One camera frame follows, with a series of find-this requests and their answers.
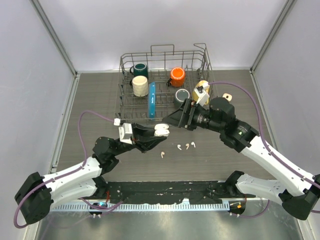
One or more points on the grey mug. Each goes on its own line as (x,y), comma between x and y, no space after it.
(180,96)

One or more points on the blue plate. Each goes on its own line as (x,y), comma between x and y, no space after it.
(152,100)

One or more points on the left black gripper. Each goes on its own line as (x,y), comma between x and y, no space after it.
(146,143)

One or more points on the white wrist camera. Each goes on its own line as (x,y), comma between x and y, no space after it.
(202,94)
(125,131)

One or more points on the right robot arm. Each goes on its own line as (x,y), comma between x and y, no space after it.
(295,189)

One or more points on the grey wire dish rack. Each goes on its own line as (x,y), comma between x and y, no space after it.
(160,59)

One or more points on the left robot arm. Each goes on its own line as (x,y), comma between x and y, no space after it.
(41,193)

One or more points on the dark green mug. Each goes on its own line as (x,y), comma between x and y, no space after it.
(139,69)

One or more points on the cream textured mug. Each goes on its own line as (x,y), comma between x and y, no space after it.
(140,86)

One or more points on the beige earbud case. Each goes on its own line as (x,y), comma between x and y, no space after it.
(227,96)

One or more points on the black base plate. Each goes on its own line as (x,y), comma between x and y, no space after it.
(171,192)

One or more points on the white slotted cable duct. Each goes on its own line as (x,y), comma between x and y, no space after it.
(184,206)

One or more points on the orange mug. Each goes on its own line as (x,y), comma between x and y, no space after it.
(177,77)

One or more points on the white earbud charging case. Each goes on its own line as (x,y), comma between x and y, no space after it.
(161,130)

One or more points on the yellow mug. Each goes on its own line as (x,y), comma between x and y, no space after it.
(194,96)

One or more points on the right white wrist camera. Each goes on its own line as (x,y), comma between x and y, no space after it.
(202,94)

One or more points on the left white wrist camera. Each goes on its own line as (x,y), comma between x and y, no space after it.
(125,131)

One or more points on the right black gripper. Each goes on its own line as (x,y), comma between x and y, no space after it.
(179,117)

